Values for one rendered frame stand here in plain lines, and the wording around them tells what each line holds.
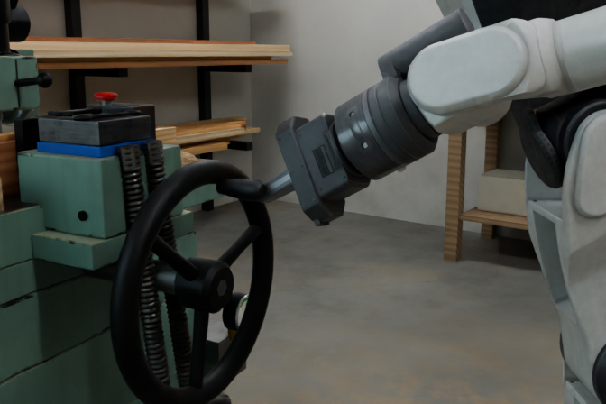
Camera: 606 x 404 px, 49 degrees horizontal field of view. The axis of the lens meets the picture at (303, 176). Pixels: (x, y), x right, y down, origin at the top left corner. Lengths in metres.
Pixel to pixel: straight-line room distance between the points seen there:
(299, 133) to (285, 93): 4.07
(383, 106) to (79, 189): 0.35
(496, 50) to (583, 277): 0.50
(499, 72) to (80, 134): 0.45
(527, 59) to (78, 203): 0.49
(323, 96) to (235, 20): 0.84
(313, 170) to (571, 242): 0.41
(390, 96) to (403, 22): 3.65
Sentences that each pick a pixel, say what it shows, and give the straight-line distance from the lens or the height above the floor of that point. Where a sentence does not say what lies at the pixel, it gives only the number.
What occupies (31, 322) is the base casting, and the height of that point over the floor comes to 0.77.
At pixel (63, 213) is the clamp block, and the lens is 0.81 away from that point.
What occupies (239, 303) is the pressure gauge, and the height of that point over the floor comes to 0.68.
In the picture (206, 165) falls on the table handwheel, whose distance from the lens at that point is 0.75.
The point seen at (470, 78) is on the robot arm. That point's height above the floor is 1.05.
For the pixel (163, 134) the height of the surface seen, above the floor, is 0.93.
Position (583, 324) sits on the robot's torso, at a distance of 1.05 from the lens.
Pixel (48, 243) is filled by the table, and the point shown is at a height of 0.86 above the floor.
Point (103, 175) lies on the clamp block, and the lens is 0.76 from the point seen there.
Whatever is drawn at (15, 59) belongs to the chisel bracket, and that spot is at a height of 1.06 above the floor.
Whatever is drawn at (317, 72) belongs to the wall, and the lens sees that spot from 4.62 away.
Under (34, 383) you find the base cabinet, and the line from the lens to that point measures 0.88.
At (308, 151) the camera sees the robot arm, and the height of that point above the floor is 0.97.
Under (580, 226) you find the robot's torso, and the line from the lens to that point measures 0.97.
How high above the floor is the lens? 1.07
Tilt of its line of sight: 11 degrees down
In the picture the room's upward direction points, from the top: straight up
